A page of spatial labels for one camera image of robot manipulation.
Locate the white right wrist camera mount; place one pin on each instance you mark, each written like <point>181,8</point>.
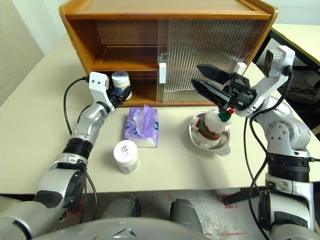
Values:
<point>275,80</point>

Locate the silver robot torso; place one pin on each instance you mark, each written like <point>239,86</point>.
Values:
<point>120,228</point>

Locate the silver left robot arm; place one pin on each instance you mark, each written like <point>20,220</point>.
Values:
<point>85,125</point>

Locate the red tape square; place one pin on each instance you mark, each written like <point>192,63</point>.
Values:
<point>225,205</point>

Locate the purple tissue pack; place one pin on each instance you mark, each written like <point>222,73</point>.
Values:
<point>142,125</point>

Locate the red tape strip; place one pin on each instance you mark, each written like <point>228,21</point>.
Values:
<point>225,234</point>

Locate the ribbed translucent sliding door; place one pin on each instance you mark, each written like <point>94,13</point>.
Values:
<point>252,45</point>
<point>190,62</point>

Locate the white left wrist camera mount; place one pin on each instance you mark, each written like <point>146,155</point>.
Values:
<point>97,81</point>

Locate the wooden cabinet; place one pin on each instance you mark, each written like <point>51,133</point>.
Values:
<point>80,37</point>

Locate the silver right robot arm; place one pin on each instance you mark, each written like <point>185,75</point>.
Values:
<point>282,125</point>

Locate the white bottle with blue label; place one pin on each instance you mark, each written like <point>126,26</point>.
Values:
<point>120,78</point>
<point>125,153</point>

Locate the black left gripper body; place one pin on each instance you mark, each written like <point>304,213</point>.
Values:
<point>115,95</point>

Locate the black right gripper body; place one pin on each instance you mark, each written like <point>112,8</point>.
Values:
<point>237,85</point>

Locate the black framed side table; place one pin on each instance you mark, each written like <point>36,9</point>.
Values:
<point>305,80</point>

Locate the black table leg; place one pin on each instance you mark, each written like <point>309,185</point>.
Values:
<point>237,197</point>

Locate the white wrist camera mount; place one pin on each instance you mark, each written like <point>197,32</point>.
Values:
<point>97,81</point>
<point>275,80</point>

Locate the snowman plush toy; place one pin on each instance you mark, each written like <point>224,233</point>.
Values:
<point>212,125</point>

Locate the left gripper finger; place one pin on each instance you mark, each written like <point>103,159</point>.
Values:
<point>125,93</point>

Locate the grey rounded knee cover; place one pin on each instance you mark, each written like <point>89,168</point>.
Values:
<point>186,213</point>
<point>117,206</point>

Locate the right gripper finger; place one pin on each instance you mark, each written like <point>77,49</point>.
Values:
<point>212,73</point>
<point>211,92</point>

